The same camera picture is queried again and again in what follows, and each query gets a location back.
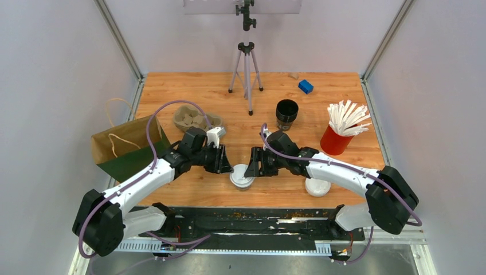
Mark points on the red straw holder cup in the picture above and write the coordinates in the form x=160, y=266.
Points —
x=333, y=144

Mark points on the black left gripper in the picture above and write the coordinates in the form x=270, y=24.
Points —
x=222, y=164

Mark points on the small tan block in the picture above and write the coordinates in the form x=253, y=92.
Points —
x=294, y=76

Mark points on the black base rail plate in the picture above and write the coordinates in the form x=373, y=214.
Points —
x=213, y=229

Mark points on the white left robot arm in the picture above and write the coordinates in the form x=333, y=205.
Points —
x=133, y=193

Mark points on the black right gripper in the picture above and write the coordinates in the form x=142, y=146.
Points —
x=258, y=154

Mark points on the white wrapped straws bundle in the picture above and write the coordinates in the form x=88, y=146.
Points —
x=348, y=119

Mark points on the brown coffee cup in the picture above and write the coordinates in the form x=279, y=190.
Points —
x=243, y=188

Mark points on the black paper cup stack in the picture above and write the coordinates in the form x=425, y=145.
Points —
x=286, y=113

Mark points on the white plastic lid stack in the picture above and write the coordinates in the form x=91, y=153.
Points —
x=317, y=188

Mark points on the white single cup lid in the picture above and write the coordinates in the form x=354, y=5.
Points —
x=237, y=176

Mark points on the green paper bag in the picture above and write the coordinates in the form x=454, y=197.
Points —
x=122, y=151

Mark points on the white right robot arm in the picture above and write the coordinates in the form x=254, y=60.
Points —
x=390, y=201

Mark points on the grey pulp cup carrier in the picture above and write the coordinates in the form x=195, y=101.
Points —
x=187, y=116

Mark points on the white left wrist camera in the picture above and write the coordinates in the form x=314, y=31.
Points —
x=214, y=136

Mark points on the grey camera tripod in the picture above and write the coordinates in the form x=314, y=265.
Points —
x=246, y=48

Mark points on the blue small block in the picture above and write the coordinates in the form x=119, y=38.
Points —
x=305, y=86

